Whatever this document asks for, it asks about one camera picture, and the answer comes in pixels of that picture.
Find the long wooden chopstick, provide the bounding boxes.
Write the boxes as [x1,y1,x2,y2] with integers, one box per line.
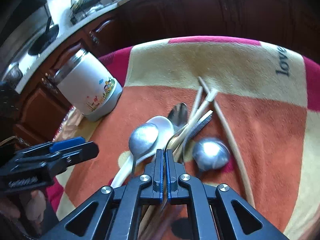
[197,76,256,208]

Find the large steel spoon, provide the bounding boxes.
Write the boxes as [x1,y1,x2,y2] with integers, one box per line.
[192,137,231,178]

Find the steel fork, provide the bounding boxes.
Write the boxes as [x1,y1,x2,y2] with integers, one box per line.
[164,110,213,160]

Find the long-handled steel spoon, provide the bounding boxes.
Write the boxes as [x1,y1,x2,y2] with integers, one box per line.
[129,122,159,178]

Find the dark wooden kitchen cabinets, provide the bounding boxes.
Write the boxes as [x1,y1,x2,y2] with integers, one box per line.
[13,0,319,145]

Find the left hand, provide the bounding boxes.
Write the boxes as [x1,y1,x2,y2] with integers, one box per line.
[1,190,47,230]

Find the pale wooden chopstick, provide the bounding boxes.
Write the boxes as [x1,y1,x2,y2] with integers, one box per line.
[188,86,203,121]
[173,110,213,161]
[168,88,218,151]

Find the white cartoon thermos jar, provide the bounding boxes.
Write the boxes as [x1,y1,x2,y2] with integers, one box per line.
[54,49,123,122]

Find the white ceramic spoon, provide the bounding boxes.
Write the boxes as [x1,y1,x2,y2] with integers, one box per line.
[111,115,174,188]

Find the small steel teaspoon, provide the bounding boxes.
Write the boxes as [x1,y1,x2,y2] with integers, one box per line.
[168,102,188,132]

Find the black frying pan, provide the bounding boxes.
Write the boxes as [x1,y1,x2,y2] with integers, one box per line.
[28,16,59,56]

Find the colourful fleece blanket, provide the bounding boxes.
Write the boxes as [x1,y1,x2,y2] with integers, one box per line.
[47,36,319,239]

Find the dish drying rack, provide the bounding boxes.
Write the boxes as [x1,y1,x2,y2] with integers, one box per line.
[69,0,105,25]

